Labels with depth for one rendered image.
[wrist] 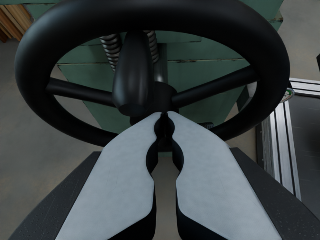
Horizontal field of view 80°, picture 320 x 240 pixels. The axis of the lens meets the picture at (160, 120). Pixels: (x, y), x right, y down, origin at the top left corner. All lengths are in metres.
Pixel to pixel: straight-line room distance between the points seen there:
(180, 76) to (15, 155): 1.10
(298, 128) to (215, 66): 0.69
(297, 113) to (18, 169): 1.44
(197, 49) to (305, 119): 0.80
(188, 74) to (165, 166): 0.67
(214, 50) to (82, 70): 0.29
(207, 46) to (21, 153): 1.16
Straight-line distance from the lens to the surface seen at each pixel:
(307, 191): 0.98
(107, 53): 0.26
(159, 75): 0.25
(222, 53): 0.43
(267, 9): 0.39
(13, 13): 1.84
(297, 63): 1.65
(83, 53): 0.44
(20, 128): 1.42
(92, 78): 0.49
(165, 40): 0.27
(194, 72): 0.46
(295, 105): 1.13
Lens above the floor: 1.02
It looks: 63 degrees down
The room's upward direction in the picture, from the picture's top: 4 degrees counter-clockwise
